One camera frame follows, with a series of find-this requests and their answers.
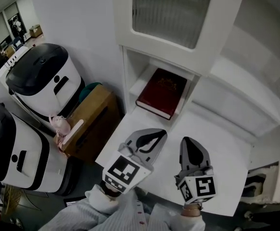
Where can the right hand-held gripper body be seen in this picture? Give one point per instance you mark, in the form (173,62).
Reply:
(203,188)

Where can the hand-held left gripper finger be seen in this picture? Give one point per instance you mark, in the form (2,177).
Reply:
(136,135)
(159,150)

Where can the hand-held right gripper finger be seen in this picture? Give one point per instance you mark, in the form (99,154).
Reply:
(205,156)
(183,155)

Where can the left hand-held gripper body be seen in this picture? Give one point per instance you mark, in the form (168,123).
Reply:
(123,171)

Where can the dark red hardcover book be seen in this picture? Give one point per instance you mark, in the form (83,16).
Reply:
(162,93)

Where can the white shelf compartment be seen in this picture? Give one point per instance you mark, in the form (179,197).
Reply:
(139,64)

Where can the person's left forearm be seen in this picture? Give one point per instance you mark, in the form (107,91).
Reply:
(98,198)

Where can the person's right forearm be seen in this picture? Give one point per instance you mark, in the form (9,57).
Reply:
(190,219)

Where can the white desk with shelf hutch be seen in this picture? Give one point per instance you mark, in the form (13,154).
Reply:
(214,141)

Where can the dark brown wrist watch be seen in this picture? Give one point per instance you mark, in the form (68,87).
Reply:
(110,190)

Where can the person's striped white shirt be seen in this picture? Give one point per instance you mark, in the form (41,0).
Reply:
(120,218)

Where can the large brown cardboard box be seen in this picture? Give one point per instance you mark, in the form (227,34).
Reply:
(94,112)

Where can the pale pink flat stick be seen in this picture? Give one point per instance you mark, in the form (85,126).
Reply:
(73,131)

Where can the dark green round cushion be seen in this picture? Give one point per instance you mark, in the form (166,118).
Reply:
(88,90)

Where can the pink cloth bundle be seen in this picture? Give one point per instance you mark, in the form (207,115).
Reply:
(61,126)

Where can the white and black robot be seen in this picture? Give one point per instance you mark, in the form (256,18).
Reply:
(38,157)
(45,97)

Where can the white frosted glass cabinet door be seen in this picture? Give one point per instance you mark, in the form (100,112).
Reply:
(123,20)

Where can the small brown cardboard box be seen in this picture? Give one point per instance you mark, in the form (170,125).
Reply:
(36,31)

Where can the white side table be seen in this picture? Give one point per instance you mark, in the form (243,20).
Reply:
(4,68)

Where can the blue chair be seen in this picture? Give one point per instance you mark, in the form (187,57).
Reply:
(17,43)

